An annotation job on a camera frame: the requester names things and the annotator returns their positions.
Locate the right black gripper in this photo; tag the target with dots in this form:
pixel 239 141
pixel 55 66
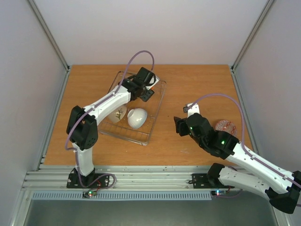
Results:
pixel 183 128

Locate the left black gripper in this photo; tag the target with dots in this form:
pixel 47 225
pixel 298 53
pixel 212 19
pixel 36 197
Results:
pixel 146 98

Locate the white bowl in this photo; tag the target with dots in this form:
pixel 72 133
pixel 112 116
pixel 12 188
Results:
pixel 136 117
pixel 154 81

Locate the chrome wire dish rack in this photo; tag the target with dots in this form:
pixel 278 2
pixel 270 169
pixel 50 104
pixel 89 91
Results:
pixel 141 135

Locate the floral cream bowl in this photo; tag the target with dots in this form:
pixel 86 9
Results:
pixel 118 114

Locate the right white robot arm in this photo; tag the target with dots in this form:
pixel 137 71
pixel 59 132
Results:
pixel 280 187

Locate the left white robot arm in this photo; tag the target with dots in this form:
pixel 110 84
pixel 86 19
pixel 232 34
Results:
pixel 82 128

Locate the red patterned small dish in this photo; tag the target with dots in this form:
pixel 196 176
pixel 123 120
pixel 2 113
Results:
pixel 227 126

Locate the right controller board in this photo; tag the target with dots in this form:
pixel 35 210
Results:
pixel 219 192

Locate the controller board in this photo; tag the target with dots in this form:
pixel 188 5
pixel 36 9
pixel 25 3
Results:
pixel 89 194
pixel 219 192

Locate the left controller board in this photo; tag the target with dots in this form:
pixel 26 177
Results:
pixel 89 194

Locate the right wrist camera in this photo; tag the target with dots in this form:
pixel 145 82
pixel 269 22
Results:
pixel 191 109

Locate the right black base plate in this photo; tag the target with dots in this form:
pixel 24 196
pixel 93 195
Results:
pixel 200 181

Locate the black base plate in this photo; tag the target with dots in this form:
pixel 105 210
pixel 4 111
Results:
pixel 92 180
pixel 200 181

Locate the grey slotted cable duct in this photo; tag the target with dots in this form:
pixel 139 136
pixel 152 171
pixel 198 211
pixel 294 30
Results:
pixel 124 196

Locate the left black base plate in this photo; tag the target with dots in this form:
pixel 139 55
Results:
pixel 92 180

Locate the left aluminium frame post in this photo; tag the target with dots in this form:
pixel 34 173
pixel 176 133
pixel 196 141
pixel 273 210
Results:
pixel 34 7

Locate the aluminium frame post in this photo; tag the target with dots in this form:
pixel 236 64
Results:
pixel 34 7
pixel 258 23

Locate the aluminium mounting rail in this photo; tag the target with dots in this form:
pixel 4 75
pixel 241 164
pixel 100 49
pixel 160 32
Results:
pixel 134 178

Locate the right aluminium frame post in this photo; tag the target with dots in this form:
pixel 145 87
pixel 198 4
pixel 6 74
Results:
pixel 258 23

